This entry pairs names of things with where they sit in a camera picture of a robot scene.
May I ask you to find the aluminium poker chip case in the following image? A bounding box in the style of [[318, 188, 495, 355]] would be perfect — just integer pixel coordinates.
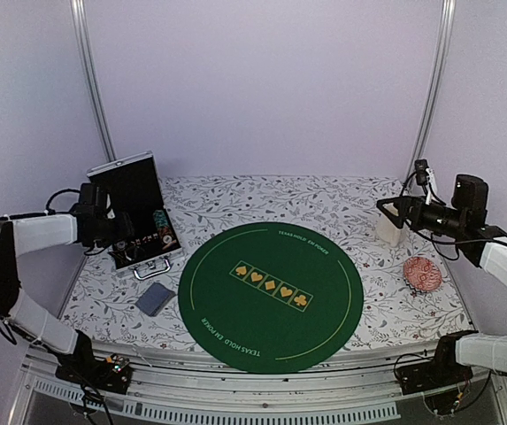
[[87, 151, 183, 281]]

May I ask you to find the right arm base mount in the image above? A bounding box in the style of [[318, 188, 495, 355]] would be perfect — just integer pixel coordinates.
[[394, 351, 473, 395]]

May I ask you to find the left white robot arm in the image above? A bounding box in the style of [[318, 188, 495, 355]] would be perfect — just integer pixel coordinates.
[[0, 212, 134, 384]]

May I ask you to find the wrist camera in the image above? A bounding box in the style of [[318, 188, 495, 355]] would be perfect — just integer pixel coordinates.
[[414, 158, 436, 194], [76, 182, 110, 218]]

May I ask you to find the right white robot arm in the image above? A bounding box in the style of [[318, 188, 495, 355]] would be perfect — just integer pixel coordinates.
[[376, 174, 507, 392]]

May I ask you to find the left aluminium frame post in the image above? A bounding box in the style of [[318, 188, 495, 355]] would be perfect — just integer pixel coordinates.
[[70, 0, 117, 162]]

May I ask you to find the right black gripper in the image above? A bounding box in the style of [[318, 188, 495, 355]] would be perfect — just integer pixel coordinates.
[[378, 195, 467, 238]]

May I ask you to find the floral patterned table cover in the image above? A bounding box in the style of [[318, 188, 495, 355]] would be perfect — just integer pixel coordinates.
[[61, 176, 472, 352]]

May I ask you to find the cream ceramic mug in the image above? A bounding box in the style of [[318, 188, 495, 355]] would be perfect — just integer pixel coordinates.
[[376, 213, 404, 247]]

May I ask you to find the round green poker mat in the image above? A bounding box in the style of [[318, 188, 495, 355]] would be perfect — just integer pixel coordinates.
[[178, 222, 364, 375]]

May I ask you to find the aluminium frame post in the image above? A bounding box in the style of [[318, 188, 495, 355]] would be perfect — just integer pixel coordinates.
[[408, 0, 457, 174], [70, 0, 117, 162]]

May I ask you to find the red patterned small bowl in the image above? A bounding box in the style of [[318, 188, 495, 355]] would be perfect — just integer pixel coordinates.
[[403, 257, 442, 293]]

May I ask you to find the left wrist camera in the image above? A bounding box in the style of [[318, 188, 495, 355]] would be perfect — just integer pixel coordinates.
[[76, 182, 110, 218]]

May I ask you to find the green poker chip stack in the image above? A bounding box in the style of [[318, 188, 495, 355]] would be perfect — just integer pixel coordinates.
[[152, 210, 173, 236]]

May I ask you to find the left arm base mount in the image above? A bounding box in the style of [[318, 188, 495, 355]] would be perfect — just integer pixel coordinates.
[[55, 353, 133, 395]]

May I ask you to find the right aluminium frame post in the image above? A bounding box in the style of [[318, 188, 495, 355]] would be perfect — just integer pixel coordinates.
[[408, 0, 457, 174]]

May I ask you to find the blue playing card deck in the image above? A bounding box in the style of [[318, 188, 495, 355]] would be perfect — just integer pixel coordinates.
[[135, 282, 175, 317]]

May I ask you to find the aluminium front rail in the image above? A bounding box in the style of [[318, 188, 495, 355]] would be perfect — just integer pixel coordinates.
[[8, 343, 507, 424]]

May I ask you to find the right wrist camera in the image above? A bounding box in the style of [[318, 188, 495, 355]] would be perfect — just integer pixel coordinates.
[[414, 158, 436, 194]]

